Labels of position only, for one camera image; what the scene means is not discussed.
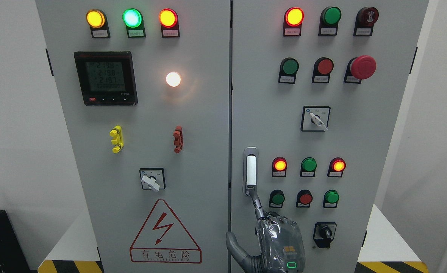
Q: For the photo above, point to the grey robotic right hand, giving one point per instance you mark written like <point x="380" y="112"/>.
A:
<point x="281" y="243"/>

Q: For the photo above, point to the silver door handle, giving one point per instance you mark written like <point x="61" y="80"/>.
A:
<point x="250" y="169"/>

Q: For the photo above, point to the grey right cabinet door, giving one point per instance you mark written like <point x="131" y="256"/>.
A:
<point x="268" y="115"/>

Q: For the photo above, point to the grey cabinet door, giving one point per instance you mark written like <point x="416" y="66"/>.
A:
<point x="196" y="178"/>
<point x="268" y="115"/>

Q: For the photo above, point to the grey left cabinet door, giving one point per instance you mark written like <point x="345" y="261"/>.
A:
<point x="196" y="178"/>

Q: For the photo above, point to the red lit indicator top right door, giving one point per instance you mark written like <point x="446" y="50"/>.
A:
<point x="292" y="22"/>

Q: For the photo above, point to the green indicator top right door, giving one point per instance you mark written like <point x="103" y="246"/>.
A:
<point x="329" y="21"/>

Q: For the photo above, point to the red lit indicator light left door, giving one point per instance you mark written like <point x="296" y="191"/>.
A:
<point x="168" y="19"/>

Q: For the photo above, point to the green push button lower left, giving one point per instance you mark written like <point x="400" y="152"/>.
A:
<point x="276" y="199"/>

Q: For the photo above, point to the green push button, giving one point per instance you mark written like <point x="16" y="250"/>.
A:
<point x="276" y="199"/>
<point x="331" y="198"/>
<point x="288" y="70"/>

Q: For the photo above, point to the red push button lower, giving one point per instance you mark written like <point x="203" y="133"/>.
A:
<point x="304" y="199"/>

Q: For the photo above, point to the red push button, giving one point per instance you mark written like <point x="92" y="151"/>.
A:
<point x="304" y="199"/>
<point x="322" y="70"/>

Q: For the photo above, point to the green push button lower right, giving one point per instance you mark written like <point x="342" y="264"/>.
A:
<point x="331" y="198"/>

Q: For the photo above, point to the red lit indicator lower left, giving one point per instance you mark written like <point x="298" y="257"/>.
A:
<point x="279" y="166"/>

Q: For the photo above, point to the green indicator lower middle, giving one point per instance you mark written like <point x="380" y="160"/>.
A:
<point x="308" y="167"/>

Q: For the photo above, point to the red lit indicator lower right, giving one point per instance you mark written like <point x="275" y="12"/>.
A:
<point x="336" y="167"/>

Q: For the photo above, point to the red electric warning sticker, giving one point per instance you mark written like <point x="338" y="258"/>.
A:
<point x="164" y="239"/>

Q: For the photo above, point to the green push button upper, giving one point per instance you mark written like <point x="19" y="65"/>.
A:
<point x="288" y="70"/>

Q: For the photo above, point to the red push button upper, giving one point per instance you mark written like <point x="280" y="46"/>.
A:
<point x="322" y="70"/>

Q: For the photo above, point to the red emergency stop button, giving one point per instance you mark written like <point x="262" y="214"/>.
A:
<point x="360" y="68"/>

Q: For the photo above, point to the white lit indicator light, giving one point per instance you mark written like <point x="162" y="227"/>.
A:
<point x="173" y="79"/>

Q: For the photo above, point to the black digital power meter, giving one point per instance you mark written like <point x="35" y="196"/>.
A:
<point x="106" y="78"/>

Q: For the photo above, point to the dark red buzzer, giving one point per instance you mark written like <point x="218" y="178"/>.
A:
<point x="365" y="21"/>

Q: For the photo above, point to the green lit indicator light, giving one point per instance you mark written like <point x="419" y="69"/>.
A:
<point x="134" y="23"/>

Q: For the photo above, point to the yellow indicator light top left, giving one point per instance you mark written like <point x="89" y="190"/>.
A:
<point x="98" y="24"/>

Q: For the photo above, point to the bottom right black selector switch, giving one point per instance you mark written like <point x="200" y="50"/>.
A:
<point x="324" y="233"/>

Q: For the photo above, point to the upper right selector switch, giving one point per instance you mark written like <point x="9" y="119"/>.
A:
<point x="315" y="119"/>

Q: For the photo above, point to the left door selector switch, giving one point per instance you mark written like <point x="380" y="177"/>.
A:
<point x="152" y="179"/>

